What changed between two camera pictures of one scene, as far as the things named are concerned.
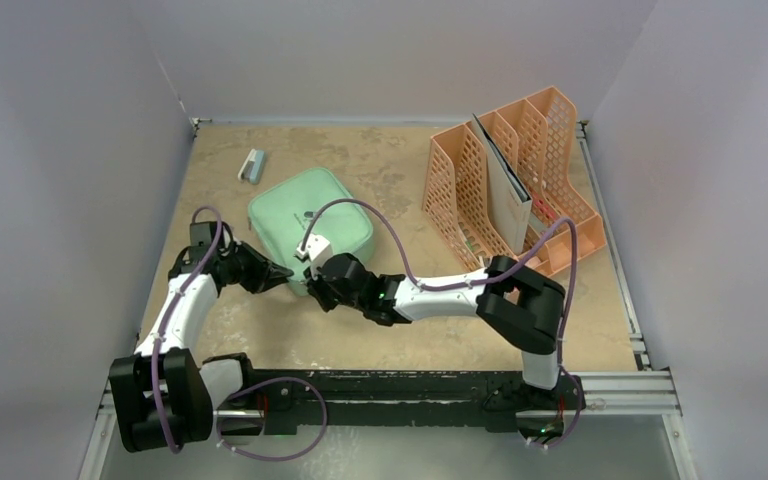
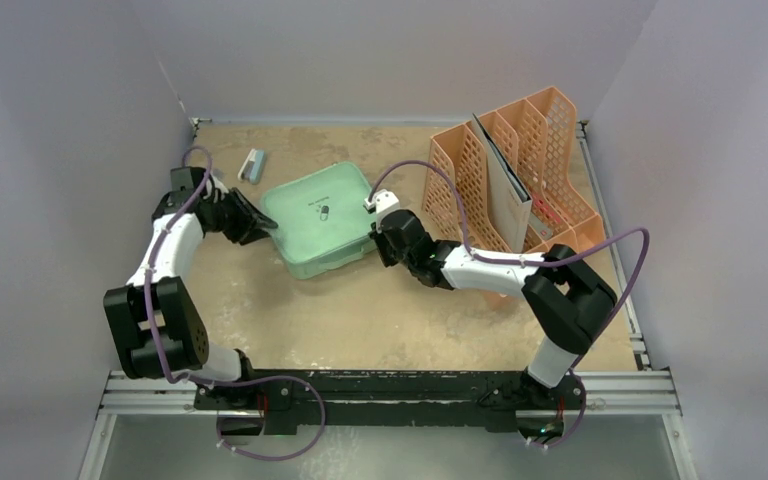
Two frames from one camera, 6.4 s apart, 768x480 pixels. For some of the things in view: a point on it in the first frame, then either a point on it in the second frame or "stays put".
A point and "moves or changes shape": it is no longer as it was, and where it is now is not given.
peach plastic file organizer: (537, 137) stays put
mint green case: (277, 221) moves or changes shape
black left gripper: (264, 274) -> (250, 225)
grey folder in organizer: (509, 200) stays put
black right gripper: (321, 287) -> (392, 242)
